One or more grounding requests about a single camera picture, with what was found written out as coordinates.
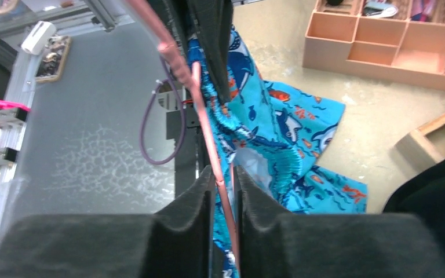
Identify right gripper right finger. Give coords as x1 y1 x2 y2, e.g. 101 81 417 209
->
234 167 445 277

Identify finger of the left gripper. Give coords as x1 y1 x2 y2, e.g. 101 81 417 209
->
162 0 233 104

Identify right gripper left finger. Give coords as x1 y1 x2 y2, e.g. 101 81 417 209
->
0 166 217 277

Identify pink wire hanger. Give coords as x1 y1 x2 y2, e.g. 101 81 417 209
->
127 0 240 270

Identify blue shark print shorts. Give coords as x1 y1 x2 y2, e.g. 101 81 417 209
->
186 27 369 278

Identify wooden clothes rack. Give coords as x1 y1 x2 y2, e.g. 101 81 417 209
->
395 113 445 173

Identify peach plastic file organizer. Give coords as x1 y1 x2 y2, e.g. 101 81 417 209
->
302 1 445 90

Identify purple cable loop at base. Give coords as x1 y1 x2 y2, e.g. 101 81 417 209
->
138 57 187 166

